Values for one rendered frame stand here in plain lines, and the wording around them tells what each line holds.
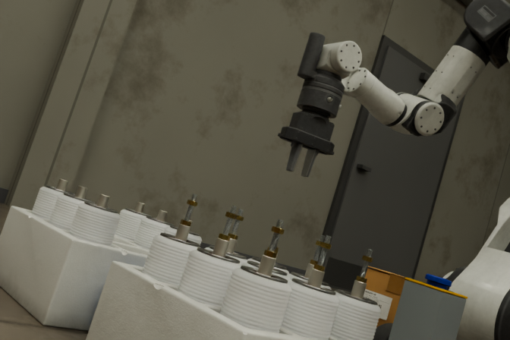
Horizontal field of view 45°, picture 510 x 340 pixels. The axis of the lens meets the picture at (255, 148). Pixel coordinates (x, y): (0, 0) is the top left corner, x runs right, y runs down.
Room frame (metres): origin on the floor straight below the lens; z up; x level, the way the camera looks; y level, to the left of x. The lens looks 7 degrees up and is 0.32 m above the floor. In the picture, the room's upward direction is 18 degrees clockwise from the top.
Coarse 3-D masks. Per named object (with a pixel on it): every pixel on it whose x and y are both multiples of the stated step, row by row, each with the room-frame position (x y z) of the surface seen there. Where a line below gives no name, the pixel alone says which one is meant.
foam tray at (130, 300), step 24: (120, 264) 1.13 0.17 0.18; (120, 288) 1.11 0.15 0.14; (144, 288) 1.05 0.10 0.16; (168, 288) 1.02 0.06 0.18; (96, 312) 1.14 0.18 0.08; (120, 312) 1.09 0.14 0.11; (144, 312) 1.03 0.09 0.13; (168, 312) 0.99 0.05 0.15; (192, 312) 0.94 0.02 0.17; (216, 312) 0.94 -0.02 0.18; (96, 336) 1.12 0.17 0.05; (120, 336) 1.07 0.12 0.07; (144, 336) 1.02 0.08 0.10; (168, 336) 0.97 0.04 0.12; (192, 336) 0.93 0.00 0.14; (216, 336) 0.89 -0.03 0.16; (240, 336) 0.86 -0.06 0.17; (264, 336) 0.88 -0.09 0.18; (288, 336) 0.93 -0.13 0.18
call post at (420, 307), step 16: (416, 288) 0.94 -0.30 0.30; (432, 288) 0.92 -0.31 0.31; (400, 304) 0.95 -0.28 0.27; (416, 304) 0.93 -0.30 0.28; (432, 304) 0.91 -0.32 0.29; (448, 304) 0.92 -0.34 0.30; (464, 304) 0.95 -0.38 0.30; (400, 320) 0.95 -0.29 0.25; (416, 320) 0.93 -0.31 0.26; (432, 320) 0.91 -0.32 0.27; (448, 320) 0.92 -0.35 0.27; (400, 336) 0.94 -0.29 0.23; (416, 336) 0.92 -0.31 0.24; (432, 336) 0.90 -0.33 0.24; (448, 336) 0.93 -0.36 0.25
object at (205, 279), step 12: (192, 252) 1.03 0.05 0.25; (192, 264) 1.02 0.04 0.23; (204, 264) 1.01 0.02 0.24; (216, 264) 1.00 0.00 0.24; (228, 264) 1.01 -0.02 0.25; (240, 264) 1.04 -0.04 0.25; (192, 276) 1.01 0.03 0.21; (204, 276) 1.00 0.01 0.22; (216, 276) 1.00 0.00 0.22; (228, 276) 1.01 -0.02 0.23; (180, 288) 1.03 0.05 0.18; (192, 288) 1.01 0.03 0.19; (204, 288) 1.00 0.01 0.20; (216, 288) 1.01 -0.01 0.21; (204, 300) 1.00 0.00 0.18; (216, 300) 1.01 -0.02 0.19
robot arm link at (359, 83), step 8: (352, 72) 1.35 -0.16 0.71; (360, 72) 1.33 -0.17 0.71; (368, 72) 1.31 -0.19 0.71; (344, 80) 1.35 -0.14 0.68; (352, 80) 1.34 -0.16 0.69; (360, 80) 1.31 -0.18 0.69; (368, 80) 1.30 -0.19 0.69; (352, 88) 1.32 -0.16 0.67; (360, 88) 1.31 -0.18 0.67; (368, 88) 1.31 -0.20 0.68; (352, 96) 1.34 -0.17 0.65; (360, 96) 1.32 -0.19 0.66
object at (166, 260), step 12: (156, 240) 1.11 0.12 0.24; (168, 240) 1.10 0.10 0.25; (156, 252) 1.11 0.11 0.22; (168, 252) 1.09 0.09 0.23; (180, 252) 1.09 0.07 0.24; (156, 264) 1.10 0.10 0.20; (168, 264) 1.09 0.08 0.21; (180, 264) 1.10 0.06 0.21; (156, 276) 1.10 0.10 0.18; (168, 276) 1.09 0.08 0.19; (180, 276) 1.10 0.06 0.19
